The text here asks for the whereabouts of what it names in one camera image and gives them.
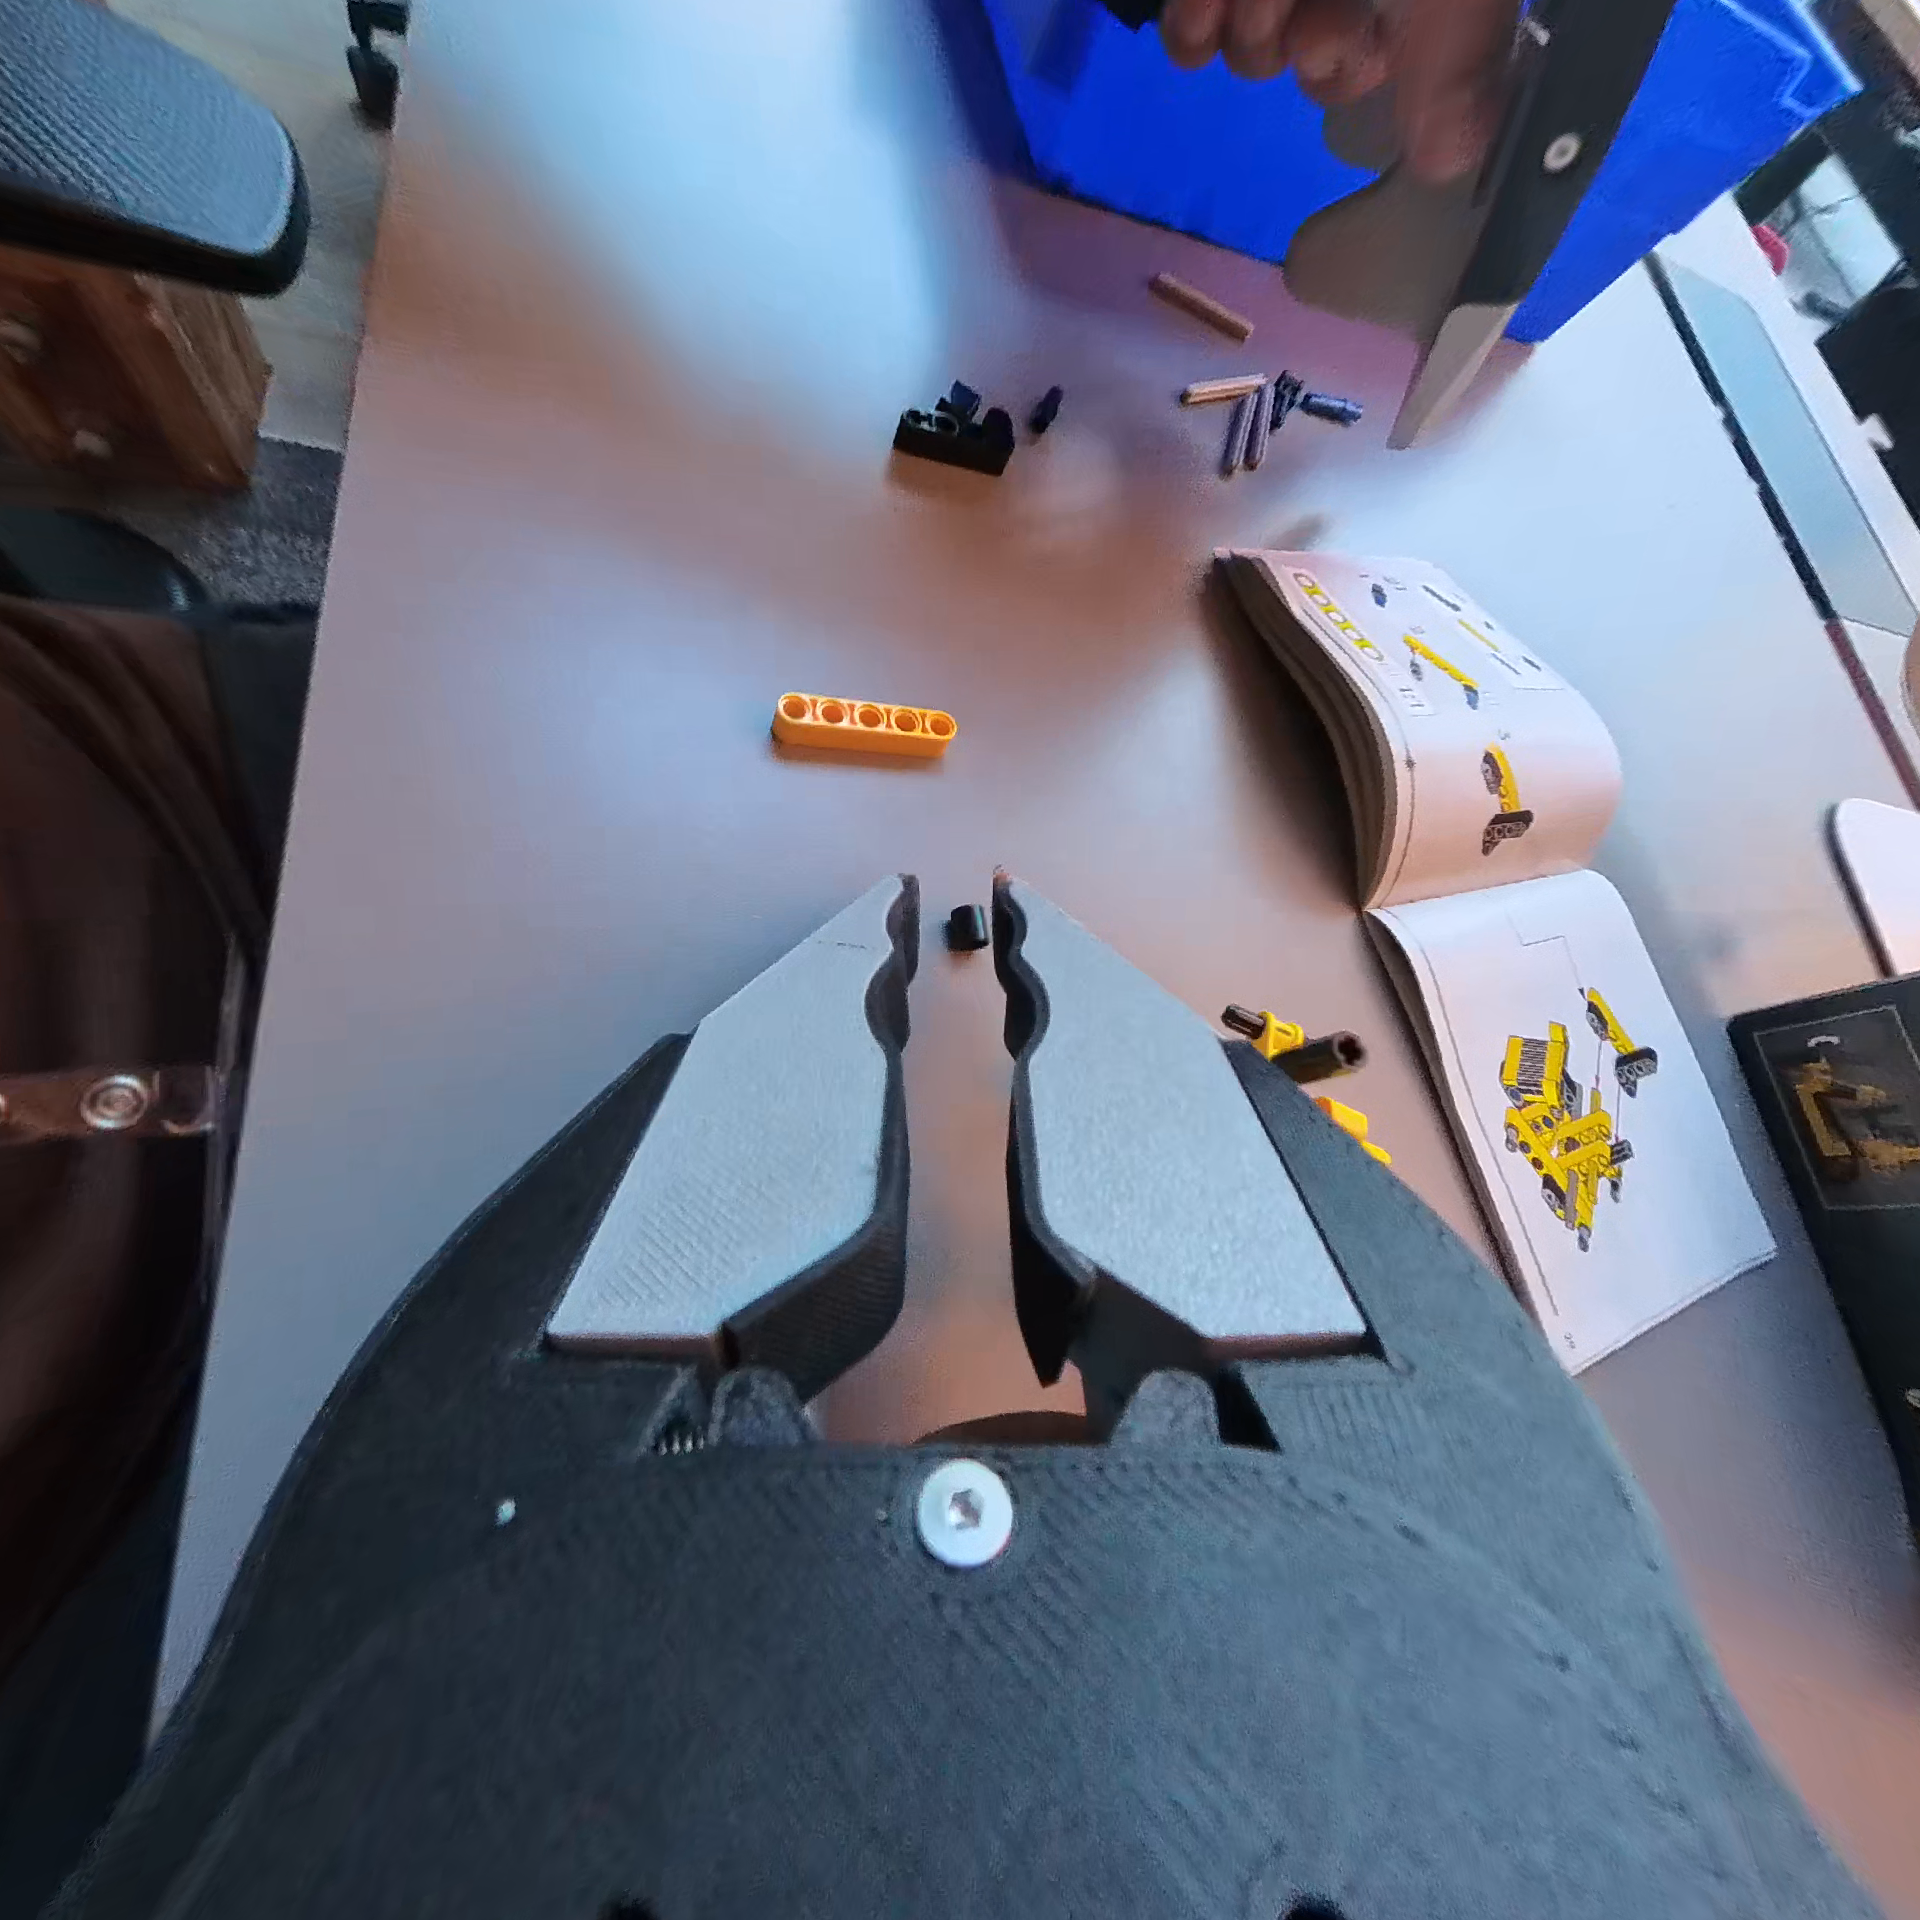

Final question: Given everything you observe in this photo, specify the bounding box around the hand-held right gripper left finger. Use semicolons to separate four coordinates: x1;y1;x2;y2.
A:
544;872;922;1404

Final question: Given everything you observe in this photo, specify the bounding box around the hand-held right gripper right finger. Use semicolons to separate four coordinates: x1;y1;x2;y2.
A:
991;866;1369;1390

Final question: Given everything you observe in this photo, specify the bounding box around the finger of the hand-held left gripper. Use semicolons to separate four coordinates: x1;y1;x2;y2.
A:
1288;157;1521;453

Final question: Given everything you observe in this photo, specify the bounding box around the yellow lego vehicle model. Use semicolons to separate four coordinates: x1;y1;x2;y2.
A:
1219;1002;1395;1168

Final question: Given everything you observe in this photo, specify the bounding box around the yellow lego beam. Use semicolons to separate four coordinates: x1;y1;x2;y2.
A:
770;691;960;762

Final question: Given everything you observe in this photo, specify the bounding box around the black lego connector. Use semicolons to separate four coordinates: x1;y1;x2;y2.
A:
892;382;1020;479

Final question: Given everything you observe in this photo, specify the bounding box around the lego instruction booklet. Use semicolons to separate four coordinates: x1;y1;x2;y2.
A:
1211;547;1778;1374

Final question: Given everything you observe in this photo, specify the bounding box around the black lego box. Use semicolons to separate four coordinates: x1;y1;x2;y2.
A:
1729;976;1920;1547

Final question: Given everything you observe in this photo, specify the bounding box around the person's left hand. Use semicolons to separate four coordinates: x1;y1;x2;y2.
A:
1161;0;1517;182

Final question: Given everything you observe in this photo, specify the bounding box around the blue plastic bin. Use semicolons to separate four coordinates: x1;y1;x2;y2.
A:
930;0;1863;347

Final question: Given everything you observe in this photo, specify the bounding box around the white rounded board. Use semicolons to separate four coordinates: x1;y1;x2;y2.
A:
1826;798;1920;976

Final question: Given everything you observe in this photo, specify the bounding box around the black chair caster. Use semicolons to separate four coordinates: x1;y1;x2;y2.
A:
345;0;409;127

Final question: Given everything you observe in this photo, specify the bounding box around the black office chair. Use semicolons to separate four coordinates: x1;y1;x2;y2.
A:
0;0;314;296

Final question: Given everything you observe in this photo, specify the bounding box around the badge lanyard with reel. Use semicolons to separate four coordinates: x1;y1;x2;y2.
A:
0;1064;227;1150

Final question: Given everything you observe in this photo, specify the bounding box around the wooden post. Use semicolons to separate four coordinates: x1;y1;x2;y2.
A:
0;246;274;494

